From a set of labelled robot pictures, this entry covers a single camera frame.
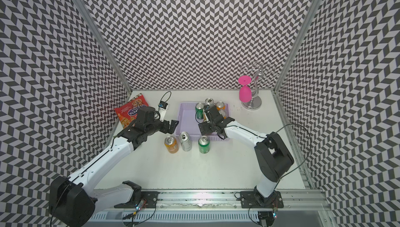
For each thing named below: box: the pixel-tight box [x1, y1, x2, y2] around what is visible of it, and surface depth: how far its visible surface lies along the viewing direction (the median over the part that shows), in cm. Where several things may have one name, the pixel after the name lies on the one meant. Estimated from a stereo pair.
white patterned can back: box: [204, 97, 215, 106], surface depth 96 cm
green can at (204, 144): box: [197, 135, 211, 155], surface depth 84 cm
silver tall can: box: [179, 131, 193, 153], surface depth 81 cm
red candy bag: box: [114, 93, 149, 130], surface depth 104 cm
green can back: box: [195, 102, 205, 122], surface depth 98 cm
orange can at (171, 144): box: [164, 135, 180, 154], surface depth 84 cm
